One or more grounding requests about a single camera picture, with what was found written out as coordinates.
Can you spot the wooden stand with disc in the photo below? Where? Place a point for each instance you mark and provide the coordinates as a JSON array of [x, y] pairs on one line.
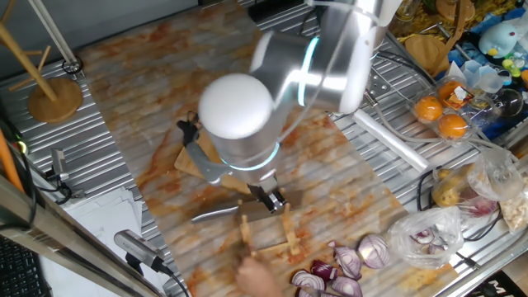
[[427, 51]]

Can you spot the bare human hand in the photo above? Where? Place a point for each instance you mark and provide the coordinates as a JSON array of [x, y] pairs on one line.
[[255, 280]]

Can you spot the black keyboard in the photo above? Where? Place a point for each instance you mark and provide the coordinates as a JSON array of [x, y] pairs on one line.
[[18, 272]]

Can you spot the stack of white papers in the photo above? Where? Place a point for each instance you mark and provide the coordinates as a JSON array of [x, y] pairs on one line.
[[103, 218]]

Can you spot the striped onion wedge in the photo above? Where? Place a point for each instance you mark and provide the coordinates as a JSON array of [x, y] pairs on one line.
[[308, 281], [309, 293]]

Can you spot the silver camera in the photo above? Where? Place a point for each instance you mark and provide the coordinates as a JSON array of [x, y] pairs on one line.
[[136, 247]]

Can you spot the orange fruit with label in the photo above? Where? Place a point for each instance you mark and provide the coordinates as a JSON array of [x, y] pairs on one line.
[[447, 90]]

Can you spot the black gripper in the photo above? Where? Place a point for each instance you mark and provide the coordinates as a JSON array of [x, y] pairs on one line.
[[264, 191]]

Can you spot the plastic bag with potatoes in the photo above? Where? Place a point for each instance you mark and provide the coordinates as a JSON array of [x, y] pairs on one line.
[[449, 189]]

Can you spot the plastic bag with garlic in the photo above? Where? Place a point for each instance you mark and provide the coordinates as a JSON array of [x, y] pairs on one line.
[[515, 210]]

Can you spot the wooden peg rack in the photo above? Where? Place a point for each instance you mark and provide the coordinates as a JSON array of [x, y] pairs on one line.
[[290, 235]]

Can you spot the orange pole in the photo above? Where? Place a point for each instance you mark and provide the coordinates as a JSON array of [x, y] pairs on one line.
[[8, 165]]

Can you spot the aluminium frame beam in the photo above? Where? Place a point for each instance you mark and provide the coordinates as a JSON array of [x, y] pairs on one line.
[[62, 239]]

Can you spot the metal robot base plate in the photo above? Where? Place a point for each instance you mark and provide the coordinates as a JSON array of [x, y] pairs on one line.
[[377, 84]]

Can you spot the dark purple onion piece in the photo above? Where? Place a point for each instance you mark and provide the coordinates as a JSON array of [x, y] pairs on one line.
[[323, 271]]

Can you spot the blue plush toy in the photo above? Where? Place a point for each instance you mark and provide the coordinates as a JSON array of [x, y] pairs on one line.
[[497, 39]]

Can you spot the big peeled onion half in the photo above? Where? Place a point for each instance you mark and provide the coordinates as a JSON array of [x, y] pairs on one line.
[[373, 251]]

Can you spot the marble pattern table mat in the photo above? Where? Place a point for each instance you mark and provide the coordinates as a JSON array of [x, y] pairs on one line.
[[330, 165]]

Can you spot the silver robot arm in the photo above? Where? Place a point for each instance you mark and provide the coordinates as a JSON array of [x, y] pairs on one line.
[[247, 107]]

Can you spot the green yellow toy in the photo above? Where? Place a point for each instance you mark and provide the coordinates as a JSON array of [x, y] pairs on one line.
[[511, 66]]

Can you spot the glass bowl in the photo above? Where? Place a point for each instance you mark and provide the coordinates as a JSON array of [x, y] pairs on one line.
[[509, 102]]

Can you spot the clear measuring cup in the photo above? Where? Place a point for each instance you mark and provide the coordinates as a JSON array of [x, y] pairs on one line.
[[482, 76]]

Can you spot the plastic bag with onions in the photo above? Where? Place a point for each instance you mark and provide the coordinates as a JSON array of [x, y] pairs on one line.
[[437, 222]]

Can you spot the black metal clamp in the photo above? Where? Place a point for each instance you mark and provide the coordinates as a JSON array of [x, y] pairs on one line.
[[59, 165]]

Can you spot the white plastic wrap roll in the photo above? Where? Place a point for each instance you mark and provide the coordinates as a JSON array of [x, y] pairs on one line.
[[392, 140]]

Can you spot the steel kitchen knife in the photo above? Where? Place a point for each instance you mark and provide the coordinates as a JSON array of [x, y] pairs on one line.
[[214, 213]]

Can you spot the wooden mug tree stand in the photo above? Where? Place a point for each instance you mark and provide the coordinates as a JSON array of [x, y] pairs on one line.
[[53, 101]]

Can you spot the pale purple onion wedge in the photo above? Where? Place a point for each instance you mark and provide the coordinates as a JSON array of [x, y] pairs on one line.
[[348, 262], [346, 287]]

